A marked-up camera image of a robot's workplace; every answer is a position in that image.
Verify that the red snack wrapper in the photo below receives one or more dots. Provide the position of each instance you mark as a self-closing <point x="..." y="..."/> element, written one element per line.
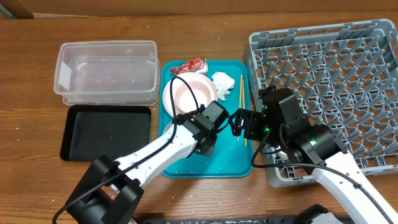
<point x="198" y="65"/>

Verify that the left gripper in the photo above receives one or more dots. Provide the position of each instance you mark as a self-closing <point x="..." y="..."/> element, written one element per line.
<point x="209" y="149"/>

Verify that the grey bowl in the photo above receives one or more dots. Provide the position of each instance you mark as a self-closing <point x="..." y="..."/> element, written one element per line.
<point x="168" y="126"/>

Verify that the wooden chopstick left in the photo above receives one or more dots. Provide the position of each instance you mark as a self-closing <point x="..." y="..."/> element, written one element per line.
<point x="240" y="95"/>

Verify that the clear plastic bin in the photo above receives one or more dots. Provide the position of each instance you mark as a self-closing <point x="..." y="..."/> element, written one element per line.
<point x="110" y="72"/>

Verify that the white cup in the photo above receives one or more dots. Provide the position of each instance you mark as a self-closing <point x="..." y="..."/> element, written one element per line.
<point x="282" y="155"/>

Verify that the white napkin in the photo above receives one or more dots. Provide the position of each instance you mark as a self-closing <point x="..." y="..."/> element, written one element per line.
<point x="223" y="83"/>

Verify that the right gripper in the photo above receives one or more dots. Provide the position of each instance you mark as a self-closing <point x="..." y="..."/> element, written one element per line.
<point x="249" y="123"/>

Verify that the grey dishwasher rack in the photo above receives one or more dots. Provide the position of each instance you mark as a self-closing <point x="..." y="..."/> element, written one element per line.
<point x="344" y="76"/>

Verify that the pink plate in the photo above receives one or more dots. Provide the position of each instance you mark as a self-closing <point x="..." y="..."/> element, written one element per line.
<point x="203" y="90"/>

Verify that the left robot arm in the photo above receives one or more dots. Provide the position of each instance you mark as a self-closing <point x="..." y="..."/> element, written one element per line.
<point x="110" y="191"/>

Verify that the black tray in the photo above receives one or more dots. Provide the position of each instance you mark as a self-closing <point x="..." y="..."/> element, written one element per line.
<point x="95" y="130"/>

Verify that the wooden chopstick right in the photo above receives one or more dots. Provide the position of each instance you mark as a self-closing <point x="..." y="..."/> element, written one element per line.
<point x="244" y="106"/>

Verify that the teal serving tray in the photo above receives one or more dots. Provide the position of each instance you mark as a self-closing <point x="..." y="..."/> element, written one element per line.
<point x="230" y="157"/>

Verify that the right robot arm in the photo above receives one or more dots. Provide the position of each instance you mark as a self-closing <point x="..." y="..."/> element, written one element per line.
<point x="316" y="148"/>

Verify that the wooden chopstick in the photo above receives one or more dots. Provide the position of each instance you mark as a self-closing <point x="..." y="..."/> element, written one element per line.
<point x="240" y="95"/>
<point x="244" y="106"/>

